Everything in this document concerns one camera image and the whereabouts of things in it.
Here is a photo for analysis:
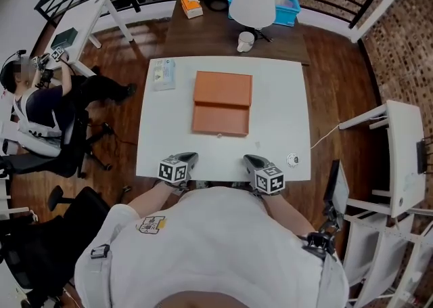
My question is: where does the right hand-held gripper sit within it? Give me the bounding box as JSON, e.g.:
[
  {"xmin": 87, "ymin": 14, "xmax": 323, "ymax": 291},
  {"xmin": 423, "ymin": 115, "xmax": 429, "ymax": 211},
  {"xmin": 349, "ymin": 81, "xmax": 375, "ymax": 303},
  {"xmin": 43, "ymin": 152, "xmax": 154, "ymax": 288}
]
[{"xmin": 242, "ymin": 154, "xmax": 286, "ymax": 196}]

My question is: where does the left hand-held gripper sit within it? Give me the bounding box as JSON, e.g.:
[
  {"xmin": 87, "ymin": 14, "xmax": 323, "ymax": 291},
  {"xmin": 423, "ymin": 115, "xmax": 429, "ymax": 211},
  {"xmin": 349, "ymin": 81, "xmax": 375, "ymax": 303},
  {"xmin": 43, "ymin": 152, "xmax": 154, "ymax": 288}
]
[{"xmin": 158, "ymin": 152, "xmax": 199, "ymax": 186}]

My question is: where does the orange box with lid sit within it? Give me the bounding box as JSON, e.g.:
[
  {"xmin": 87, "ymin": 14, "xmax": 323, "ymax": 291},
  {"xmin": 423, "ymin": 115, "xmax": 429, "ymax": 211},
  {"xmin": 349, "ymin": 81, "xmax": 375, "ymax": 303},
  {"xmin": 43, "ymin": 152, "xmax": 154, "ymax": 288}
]
[{"xmin": 191, "ymin": 70, "xmax": 254, "ymax": 138}]

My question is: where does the person's right forearm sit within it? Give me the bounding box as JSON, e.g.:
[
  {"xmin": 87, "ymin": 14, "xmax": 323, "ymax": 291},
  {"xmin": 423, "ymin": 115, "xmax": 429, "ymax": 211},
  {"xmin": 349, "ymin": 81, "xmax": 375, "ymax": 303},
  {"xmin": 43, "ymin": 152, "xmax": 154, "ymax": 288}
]
[{"xmin": 262, "ymin": 191, "xmax": 316, "ymax": 237}]

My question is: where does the person's left forearm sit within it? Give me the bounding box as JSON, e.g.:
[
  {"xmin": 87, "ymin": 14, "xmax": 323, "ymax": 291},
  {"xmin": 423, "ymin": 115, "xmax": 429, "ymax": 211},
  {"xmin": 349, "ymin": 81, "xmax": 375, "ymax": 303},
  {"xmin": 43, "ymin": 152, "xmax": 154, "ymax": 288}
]
[{"xmin": 127, "ymin": 180, "xmax": 182, "ymax": 215}]

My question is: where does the orange and white tissue box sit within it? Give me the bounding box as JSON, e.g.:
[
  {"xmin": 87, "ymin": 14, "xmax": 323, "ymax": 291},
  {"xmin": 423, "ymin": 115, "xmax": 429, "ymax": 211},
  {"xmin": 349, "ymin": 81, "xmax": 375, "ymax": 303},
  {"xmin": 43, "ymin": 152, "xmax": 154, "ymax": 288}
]
[{"xmin": 180, "ymin": 0, "xmax": 204, "ymax": 20}]

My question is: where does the dark green box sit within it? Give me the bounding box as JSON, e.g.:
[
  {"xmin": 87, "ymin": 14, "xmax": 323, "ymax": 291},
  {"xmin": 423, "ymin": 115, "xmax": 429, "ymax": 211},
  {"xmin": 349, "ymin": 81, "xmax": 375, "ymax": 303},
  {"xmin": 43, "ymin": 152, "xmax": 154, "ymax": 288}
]
[{"xmin": 50, "ymin": 26, "xmax": 79, "ymax": 49}]

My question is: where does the black flat screen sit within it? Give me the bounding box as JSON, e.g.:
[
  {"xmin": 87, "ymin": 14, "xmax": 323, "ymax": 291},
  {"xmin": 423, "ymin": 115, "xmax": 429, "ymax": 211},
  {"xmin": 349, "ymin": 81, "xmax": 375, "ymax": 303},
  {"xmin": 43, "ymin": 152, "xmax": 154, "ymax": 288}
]
[{"xmin": 322, "ymin": 158, "xmax": 350, "ymax": 215}]

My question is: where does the person's white shirt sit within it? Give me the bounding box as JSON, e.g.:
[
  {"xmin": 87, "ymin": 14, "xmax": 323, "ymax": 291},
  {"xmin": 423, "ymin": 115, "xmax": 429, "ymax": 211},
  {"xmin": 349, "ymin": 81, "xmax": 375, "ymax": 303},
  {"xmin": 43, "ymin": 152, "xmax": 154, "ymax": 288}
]
[{"xmin": 73, "ymin": 185, "xmax": 350, "ymax": 308}]

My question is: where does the pale blue tissue packet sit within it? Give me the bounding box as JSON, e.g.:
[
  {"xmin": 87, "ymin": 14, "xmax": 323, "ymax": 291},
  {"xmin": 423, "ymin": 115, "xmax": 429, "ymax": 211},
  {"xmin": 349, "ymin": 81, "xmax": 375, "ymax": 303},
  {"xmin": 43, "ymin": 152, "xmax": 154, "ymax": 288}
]
[{"xmin": 152, "ymin": 58, "xmax": 177, "ymax": 92}]

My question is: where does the black office chair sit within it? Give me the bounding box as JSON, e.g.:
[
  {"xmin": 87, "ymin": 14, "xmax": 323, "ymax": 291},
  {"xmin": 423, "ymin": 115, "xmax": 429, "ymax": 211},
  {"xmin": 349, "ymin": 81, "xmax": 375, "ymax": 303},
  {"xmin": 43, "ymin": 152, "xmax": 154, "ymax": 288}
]
[
  {"xmin": 0, "ymin": 184, "xmax": 111, "ymax": 308},
  {"xmin": 0, "ymin": 109, "xmax": 114, "ymax": 179}
]

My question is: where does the white folding rack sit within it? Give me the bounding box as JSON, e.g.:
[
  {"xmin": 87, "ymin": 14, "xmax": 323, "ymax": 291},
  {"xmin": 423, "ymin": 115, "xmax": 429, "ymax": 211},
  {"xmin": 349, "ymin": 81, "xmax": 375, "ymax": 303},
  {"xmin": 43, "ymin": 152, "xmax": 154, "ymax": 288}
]
[{"xmin": 341, "ymin": 198, "xmax": 433, "ymax": 308}]

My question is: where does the white side table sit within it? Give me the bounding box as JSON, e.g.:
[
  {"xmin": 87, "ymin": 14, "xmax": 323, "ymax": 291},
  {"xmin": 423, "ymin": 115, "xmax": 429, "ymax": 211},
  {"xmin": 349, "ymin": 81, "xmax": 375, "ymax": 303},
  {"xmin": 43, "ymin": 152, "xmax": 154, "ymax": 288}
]
[{"xmin": 338, "ymin": 99, "xmax": 428, "ymax": 219}]

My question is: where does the dark wooden table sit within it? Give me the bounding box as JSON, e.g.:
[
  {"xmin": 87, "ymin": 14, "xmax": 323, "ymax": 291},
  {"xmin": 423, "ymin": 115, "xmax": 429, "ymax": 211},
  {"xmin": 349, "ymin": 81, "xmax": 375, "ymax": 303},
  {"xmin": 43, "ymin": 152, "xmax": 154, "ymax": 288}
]
[{"xmin": 163, "ymin": 0, "xmax": 311, "ymax": 66}]

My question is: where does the white mug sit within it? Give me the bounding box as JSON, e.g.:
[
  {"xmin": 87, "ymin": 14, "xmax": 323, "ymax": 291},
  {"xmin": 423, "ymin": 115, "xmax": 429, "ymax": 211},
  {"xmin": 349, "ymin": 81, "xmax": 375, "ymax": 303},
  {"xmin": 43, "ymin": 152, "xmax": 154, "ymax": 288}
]
[{"xmin": 236, "ymin": 31, "xmax": 256, "ymax": 53}]

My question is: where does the blue plastic crate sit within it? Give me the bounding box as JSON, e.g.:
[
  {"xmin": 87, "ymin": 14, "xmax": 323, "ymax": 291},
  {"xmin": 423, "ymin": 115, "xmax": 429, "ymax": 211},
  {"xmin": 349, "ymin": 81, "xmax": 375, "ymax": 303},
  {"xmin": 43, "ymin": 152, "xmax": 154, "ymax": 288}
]
[{"xmin": 227, "ymin": 0, "xmax": 302, "ymax": 28}]

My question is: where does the white table lamp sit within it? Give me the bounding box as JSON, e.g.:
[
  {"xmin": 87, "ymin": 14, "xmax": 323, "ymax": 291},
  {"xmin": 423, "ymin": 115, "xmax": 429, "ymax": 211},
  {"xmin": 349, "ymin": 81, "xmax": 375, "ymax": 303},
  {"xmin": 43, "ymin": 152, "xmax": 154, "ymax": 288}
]
[{"xmin": 228, "ymin": 0, "xmax": 277, "ymax": 43}]

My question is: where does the small white table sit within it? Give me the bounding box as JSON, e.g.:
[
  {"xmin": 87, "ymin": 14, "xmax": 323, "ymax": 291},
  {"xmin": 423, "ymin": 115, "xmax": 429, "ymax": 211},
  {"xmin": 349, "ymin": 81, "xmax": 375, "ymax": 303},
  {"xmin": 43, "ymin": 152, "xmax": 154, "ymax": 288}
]
[{"xmin": 43, "ymin": 0, "xmax": 134, "ymax": 78}]

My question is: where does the white cable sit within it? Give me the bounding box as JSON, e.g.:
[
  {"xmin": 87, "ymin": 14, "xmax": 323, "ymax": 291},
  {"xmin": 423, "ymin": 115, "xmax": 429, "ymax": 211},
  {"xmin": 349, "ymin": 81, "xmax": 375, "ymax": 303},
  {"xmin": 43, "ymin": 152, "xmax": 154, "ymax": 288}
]
[{"xmin": 310, "ymin": 123, "xmax": 340, "ymax": 150}]

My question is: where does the black clamp mount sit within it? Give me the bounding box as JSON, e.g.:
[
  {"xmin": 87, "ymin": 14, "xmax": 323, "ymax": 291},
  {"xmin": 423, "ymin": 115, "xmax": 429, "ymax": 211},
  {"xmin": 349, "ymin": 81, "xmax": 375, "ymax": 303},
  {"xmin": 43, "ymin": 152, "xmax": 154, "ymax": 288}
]
[{"xmin": 302, "ymin": 210, "xmax": 342, "ymax": 262}]

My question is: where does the black strap buckle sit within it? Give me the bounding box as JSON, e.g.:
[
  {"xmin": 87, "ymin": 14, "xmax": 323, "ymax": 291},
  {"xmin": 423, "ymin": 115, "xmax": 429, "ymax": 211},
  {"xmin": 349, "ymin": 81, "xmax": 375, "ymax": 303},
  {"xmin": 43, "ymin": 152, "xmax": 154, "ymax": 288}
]
[{"xmin": 89, "ymin": 244, "xmax": 111, "ymax": 261}]

